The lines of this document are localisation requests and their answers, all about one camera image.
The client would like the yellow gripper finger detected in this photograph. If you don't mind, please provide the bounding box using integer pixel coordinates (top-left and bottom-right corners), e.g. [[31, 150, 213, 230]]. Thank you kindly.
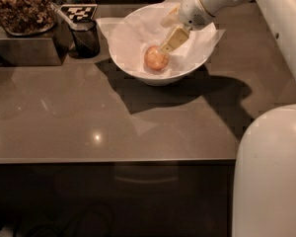
[[160, 7, 180, 28], [160, 25, 189, 53]]

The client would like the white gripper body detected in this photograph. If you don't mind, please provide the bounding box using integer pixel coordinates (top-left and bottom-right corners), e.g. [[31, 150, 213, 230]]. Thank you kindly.
[[178, 0, 213, 31]]

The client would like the orange red apple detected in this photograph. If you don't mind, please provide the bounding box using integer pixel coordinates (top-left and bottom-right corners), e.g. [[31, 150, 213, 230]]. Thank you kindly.
[[144, 45, 169, 71]]

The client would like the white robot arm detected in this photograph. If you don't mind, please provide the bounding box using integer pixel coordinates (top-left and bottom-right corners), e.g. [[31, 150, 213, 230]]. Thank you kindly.
[[162, 0, 296, 237]]

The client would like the white bowl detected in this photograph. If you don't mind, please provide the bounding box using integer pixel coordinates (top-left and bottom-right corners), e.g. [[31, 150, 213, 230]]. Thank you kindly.
[[108, 3, 218, 87]]

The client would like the white paper sheet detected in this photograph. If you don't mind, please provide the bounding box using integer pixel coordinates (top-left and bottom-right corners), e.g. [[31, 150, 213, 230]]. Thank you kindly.
[[96, 0, 227, 76]]

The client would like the black mesh pen cup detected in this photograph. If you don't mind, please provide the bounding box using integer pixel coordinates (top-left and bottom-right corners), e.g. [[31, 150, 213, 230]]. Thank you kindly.
[[70, 20, 100, 58]]

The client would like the black white marker card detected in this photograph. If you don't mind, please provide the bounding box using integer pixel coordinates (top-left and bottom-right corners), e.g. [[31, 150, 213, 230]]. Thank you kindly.
[[60, 4, 98, 23]]

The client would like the grey metal box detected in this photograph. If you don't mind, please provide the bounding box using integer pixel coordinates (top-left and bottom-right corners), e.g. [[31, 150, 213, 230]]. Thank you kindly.
[[0, 23, 73, 66]]

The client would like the glass jar of nuts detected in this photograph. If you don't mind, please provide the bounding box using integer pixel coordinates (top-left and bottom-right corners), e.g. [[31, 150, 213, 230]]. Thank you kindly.
[[0, 0, 56, 37]]

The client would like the white spoon handle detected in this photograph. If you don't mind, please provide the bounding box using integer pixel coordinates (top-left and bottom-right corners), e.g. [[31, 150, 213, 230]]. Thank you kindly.
[[50, 3, 87, 31]]

